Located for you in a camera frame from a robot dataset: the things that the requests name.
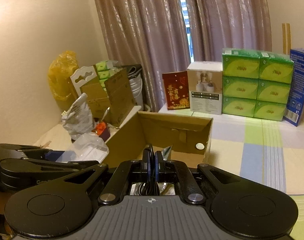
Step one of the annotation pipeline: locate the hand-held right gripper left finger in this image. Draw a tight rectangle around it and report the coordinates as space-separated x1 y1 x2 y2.
62 150 153 205

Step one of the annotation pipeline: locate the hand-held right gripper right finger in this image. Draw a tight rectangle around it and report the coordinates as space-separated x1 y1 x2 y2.
154 150 245 205

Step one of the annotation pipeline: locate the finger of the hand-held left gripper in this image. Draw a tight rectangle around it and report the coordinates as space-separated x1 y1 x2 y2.
0 143 75 162
21 157 103 175

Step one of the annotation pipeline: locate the silver foil pouch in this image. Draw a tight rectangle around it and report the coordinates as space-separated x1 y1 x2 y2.
130 146 178 196

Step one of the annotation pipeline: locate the black cable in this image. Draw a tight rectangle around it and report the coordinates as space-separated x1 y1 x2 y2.
138 143 159 196

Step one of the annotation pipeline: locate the long brown cardboard box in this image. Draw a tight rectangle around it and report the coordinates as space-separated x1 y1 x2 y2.
104 111 214 171

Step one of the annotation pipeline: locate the checked cloth covered desktop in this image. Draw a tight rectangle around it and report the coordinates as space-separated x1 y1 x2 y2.
158 105 304 233

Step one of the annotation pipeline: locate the clear plastic container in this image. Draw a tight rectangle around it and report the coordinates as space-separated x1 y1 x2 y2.
55 133 109 162

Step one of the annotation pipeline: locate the silver snack bag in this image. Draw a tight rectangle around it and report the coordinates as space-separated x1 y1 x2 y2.
61 92 94 141

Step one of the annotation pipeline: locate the purple container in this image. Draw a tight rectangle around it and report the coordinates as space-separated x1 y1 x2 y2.
91 127 111 142

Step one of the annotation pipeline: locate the metal spoon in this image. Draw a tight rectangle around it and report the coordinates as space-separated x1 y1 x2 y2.
101 107 111 125

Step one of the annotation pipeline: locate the low brown cardboard box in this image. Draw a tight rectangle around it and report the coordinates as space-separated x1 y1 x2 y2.
80 82 111 121

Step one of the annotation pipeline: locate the tall brown cardboard box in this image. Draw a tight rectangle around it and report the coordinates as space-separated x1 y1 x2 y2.
103 70 136 127

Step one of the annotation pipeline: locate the red gift box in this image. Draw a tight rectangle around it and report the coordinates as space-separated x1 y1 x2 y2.
162 70 191 111

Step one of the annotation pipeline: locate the yellow plastic bag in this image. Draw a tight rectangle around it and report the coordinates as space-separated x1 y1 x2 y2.
48 50 79 106

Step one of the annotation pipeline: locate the white carved chair back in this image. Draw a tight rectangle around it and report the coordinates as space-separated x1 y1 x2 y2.
69 65 97 98

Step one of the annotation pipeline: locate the black white paper bag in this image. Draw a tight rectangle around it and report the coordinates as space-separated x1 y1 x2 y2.
121 64 144 106

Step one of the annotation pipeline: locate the white paper roll box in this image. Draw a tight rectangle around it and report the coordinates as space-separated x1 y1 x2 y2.
187 61 224 116

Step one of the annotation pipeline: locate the stack of green tissue packs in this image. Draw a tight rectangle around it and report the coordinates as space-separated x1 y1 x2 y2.
221 47 294 122

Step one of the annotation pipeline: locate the pink shiny curtain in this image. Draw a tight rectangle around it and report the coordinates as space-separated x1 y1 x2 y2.
90 0 193 113
182 0 272 63

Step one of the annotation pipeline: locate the window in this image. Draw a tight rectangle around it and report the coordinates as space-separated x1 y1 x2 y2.
175 0 195 63

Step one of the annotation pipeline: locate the blue milk carton box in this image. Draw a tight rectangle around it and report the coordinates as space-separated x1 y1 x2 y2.
283 47 304 127

